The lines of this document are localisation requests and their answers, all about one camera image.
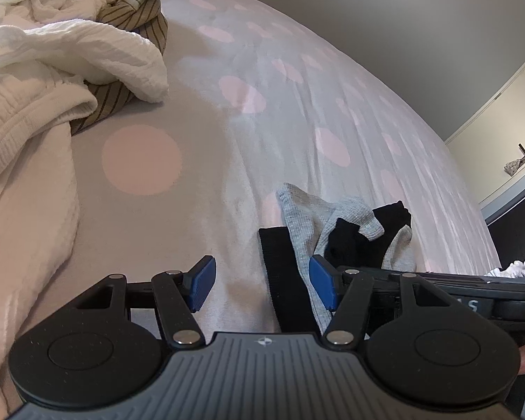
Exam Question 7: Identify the white elastic waist pants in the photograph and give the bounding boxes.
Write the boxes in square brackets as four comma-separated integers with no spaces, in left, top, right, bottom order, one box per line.
[0,70,99,407]

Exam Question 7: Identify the patterned cloth on handle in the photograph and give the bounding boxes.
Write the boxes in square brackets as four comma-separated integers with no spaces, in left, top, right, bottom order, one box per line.
[504,143,525,176]

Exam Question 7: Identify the white crumpled cloth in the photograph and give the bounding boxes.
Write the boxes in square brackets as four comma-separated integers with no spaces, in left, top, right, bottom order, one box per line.
[485,259,525,279]

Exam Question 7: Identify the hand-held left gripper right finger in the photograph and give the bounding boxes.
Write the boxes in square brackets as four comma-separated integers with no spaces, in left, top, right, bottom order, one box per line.
[309,254,460,350]

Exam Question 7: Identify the polka dot bed sheet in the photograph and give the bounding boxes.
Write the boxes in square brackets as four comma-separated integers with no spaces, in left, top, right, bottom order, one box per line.
[0,0,497,412]

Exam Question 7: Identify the beige striped garment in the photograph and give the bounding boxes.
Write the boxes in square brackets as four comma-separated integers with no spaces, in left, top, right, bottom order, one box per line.
[70,0,169,136]

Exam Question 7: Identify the grey and black raglan shirt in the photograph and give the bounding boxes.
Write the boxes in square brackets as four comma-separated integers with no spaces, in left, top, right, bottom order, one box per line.
[258,183,416,334]

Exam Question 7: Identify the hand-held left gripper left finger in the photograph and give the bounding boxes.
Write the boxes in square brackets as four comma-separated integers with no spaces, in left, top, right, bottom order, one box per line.
[70,255,218,347]

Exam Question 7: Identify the cream wardrobe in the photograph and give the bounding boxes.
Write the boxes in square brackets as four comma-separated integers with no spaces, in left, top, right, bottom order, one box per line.
[445,41,525,205]

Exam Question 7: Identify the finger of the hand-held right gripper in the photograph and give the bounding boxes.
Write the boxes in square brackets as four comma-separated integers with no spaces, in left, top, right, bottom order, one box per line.
[336,264,403,279]

